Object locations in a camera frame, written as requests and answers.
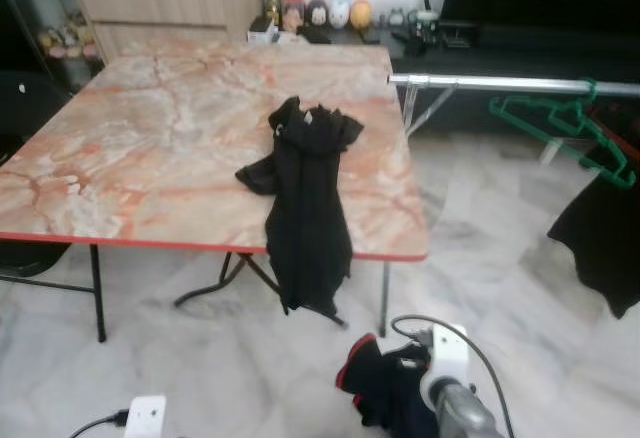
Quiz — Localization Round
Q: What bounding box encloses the green plastic hanger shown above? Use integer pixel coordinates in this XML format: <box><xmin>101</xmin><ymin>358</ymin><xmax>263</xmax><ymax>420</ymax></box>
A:
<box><xmin>488</xmin><ymin>80</ymin><xmax>638</xmax><ymax>191</ymax></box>

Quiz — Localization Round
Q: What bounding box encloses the navy garment red trim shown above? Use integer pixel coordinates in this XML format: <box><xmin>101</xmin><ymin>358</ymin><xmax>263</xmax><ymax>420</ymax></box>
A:
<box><xmin>335</xmin><ymin>333</ymin><xmax>441</xmax><ymax>438</ymax></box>

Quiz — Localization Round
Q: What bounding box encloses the black garment red collar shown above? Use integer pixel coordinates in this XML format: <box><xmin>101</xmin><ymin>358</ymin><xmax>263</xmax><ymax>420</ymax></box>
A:
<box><xmin>548</xmin><ymin>158</ymin><xmax>640</xmax><ymax>319</ymax></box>

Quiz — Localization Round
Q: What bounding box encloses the silver metal clothes rack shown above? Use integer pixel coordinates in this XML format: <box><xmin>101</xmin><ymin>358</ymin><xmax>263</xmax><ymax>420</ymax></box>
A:
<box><xmin>388</xmin><ymin>73</ymin><xmax>640</xmax><ymax>154</ymax></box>

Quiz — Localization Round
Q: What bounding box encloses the black television console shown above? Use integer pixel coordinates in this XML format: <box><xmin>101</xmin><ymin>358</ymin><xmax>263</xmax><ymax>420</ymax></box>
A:
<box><xmin>250</xmin><ymin>23</ymin><xmax>640</xmax><ymax>139</ymax></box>

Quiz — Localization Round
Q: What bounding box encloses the small green toy gadget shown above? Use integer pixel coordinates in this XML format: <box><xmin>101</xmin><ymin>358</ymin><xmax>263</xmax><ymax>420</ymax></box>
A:
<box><xmin>390</xmin><ymin>0</ymin><xmax>479</xmax><ymax>54</ymax></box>

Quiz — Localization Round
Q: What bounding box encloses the yellow round doll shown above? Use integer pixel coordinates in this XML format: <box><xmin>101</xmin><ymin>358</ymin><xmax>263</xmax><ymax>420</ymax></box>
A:
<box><xmin>349</xmin><ymin>0</ymin><xmax>374</xmax><ymax>31</ymax></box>

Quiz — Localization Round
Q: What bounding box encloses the plain black crumpled garment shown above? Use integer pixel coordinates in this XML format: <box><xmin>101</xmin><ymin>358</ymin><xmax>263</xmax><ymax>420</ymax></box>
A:
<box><xmin>235</xmin><ymin>96</ymin><xmax>366</xmax><ymax>319</ymax></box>

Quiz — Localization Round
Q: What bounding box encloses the white round doll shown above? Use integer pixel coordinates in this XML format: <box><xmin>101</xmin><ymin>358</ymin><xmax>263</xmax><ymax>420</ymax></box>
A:
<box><xmin>328</xmin><ymin>0</ymin><xmax>351</xmax><ymax>29</ymax></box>

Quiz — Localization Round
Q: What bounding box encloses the black round doll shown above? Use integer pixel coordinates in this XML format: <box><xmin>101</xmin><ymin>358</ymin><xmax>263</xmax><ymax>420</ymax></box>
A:
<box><xmin>305</xmin><ymin>0</ymin><xmax>331</xmax><ymax>31</ymax></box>

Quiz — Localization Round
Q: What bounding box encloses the red lid jar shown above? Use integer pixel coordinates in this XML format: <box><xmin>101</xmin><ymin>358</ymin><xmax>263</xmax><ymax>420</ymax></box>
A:
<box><xmin>282</xmin><ymin>0</ymin><xmax>306</xmax><ymax>31</ymax></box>

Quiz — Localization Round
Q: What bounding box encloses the small white box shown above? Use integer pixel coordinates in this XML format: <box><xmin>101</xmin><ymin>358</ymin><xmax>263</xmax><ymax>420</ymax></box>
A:
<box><xmin>248</xmin><ymin>16</ymin><xmax>281</xmax><ymax>44</ymax></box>

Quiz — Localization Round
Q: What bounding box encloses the marble pattern folding table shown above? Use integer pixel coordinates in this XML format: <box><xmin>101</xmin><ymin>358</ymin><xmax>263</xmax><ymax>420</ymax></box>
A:
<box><xmin>0</xmin><ymin>40</ymin><xmax>431</xmax><ymax>344</ymax></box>

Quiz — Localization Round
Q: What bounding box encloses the light wood cabinet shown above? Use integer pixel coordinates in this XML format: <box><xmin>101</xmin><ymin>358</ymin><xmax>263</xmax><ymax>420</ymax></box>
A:
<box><xmin>65</xmin><ymin>0</ymin><xmax>263</xmax><ymax>59</ymax></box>

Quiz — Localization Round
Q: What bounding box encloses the black chair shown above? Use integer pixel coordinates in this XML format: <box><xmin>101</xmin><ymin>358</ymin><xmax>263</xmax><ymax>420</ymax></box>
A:
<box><xmin>0</xmin><ymin>70</ymin><xmax>73</xmax><ymax>289</ymax></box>

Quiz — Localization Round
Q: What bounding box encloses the glass display shelf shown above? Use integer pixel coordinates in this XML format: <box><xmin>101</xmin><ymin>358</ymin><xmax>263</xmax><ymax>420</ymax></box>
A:
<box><xmin>0</xmin><ymin>0</ymin><xmax>106</xmax><ymax>94</ymax></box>

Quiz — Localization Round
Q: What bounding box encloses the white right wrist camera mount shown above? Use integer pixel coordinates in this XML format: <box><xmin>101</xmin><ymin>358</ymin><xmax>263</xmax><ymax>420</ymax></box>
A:
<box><xmin>420</xmin><ymin>323</ymin><xmax>471</xmax><ymax>409</ymax></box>

